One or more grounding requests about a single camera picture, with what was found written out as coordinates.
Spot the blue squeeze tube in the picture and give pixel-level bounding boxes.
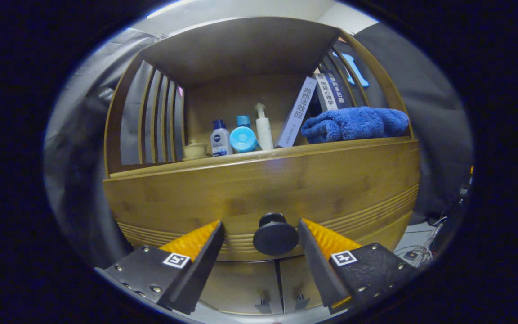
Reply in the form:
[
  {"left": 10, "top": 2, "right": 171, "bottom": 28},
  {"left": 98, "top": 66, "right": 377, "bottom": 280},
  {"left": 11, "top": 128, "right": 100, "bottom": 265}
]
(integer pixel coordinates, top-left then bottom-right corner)
[{"left": 229, "top": 126, "right": 259, "bottom": 153}]

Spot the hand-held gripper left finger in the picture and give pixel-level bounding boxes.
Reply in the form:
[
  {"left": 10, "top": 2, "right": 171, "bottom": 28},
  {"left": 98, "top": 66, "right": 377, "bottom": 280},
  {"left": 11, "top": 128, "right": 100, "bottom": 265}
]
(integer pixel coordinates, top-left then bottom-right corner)
[{"left": 95, "top": 220, "right": 225, "bottom": 315}]

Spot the black drawer knob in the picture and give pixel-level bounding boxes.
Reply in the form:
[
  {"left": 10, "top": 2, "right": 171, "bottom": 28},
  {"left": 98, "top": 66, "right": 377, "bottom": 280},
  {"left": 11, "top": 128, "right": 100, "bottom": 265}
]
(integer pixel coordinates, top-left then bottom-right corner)
[{"left": 253, "top": 213, "right": 299, "bottom": 256}]

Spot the wooden drawer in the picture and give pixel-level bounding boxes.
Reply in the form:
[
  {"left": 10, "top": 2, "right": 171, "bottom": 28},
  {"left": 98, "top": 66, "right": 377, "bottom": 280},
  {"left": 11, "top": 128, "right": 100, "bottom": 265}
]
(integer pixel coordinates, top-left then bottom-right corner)
[{"left": 103, "top": 140, "right": 421, "bottom": 262}]

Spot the grey leaning book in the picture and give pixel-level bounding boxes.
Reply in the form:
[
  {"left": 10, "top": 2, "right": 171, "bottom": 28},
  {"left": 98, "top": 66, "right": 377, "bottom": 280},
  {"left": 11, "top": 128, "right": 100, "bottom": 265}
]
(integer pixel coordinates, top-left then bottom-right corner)
[{"left": 275, "top": 76, "right": 318, "bottom": 149}]

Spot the tangle of cables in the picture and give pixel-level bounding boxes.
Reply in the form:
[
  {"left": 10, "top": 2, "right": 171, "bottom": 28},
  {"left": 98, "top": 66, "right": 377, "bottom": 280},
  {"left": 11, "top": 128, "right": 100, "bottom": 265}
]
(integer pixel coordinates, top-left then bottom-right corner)
[{"left": 394, "top": 216, "right": 448, "bottom": 268}]

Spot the wooden cabinet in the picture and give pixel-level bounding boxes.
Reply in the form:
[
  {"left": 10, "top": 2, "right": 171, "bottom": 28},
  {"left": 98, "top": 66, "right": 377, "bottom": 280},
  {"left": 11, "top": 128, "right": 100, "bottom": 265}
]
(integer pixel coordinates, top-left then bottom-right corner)
[{"left": 103, "top": 17, "right": 421, "bottom": 315}]

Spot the white lotion bottle blue cap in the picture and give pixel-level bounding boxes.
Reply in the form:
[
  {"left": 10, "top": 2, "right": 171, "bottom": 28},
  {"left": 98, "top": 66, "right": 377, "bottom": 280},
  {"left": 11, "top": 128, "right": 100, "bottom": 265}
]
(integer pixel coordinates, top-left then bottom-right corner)
[{"left": 210, "top": 119, "right": 233, "bottom": 158}]

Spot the beige lidded teacup with saucer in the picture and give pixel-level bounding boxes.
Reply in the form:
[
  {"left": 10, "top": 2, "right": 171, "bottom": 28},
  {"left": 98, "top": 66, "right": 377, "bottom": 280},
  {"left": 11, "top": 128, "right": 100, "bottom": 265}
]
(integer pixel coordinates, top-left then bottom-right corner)
[{"left": 182, "top": 139, "right": 209, "bottom": 161}]

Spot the dark blue book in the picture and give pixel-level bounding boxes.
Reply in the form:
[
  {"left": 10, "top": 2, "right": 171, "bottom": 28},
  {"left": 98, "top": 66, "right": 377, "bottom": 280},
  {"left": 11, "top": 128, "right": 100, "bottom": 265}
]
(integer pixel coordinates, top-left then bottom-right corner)
[{"left": 326, "top": 72, "right": 354, "bottom": 109}]

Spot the wooden cabinet door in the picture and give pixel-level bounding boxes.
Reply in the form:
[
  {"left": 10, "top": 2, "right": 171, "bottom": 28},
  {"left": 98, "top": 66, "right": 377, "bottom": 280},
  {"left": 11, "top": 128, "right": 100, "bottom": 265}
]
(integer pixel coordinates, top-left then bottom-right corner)
[
  {"left": 198, "top": 260, "right": 283, "bottom": 315},
  {"left": 278, "top": 254, "right": 327, "bottom": 314}
]

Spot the black backdrop cloth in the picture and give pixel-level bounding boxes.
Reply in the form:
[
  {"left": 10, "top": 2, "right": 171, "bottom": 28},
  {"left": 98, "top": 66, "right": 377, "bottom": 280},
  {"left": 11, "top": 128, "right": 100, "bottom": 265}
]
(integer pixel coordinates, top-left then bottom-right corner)
[{"left": 43, "top": 22, "right": 474, "bottom": 270}]

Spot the blue towel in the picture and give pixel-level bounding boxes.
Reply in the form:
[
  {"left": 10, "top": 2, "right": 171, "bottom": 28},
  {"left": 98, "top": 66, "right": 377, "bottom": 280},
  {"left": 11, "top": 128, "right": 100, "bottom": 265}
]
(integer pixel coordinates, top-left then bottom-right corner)
[{"left": 301, "top": 106, "right": 410, "bottom": 144}]

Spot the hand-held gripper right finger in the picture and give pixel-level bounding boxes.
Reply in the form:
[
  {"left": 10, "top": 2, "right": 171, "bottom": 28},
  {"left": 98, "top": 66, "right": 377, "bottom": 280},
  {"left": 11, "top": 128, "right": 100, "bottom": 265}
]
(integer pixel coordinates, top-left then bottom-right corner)
[{"left": 297, "top": 218, "right": 417, "bottom": 314}]

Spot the white pump bottle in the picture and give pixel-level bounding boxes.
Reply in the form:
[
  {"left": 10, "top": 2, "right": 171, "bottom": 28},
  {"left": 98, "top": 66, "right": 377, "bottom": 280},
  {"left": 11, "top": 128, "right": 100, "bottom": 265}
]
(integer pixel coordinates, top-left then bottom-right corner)
[{"left": 255, "top": 103, "right": 274, "bottom": 151}]

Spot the wooden countertop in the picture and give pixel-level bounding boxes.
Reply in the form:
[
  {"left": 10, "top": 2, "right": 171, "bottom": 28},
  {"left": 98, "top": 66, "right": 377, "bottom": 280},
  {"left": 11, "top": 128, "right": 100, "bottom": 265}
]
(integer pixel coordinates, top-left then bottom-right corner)
[{"left": 108, "top": 136, "right": 419, "bottom": 178}]

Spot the white spine book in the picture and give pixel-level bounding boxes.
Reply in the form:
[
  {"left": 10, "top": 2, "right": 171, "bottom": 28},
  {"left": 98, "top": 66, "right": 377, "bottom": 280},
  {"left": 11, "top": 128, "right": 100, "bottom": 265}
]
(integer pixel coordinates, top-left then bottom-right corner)
[{"left": 315, "top": 73, "right": 338, "bottom": 112}]

